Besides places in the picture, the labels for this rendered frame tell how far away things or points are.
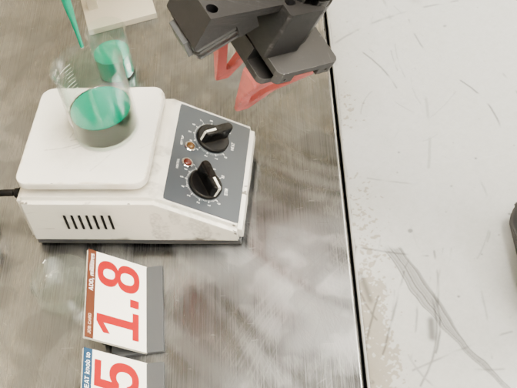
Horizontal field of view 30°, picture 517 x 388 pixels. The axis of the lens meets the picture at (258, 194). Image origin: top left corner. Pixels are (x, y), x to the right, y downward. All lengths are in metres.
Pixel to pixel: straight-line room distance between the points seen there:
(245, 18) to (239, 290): 0.26
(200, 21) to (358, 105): 0.33
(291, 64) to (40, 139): 0.26
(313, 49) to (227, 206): 0.17
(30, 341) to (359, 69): 0.44
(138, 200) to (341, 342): 0.22
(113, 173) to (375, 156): 0.26
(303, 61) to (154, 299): 0.25
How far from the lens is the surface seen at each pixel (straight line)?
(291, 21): 0.74
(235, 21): 0.72
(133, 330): 0.84
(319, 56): 0.79
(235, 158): 0.91
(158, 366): 0.83
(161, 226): 0.87
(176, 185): 0.87
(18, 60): 1.13
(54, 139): 0.90
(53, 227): 0.91
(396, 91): 1.01
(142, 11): 1.13
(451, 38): 1.07
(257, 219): 0.91
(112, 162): 0.86
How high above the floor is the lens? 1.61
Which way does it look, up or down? 50 degrees down
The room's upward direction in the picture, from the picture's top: 10 degrees counter-clockwise
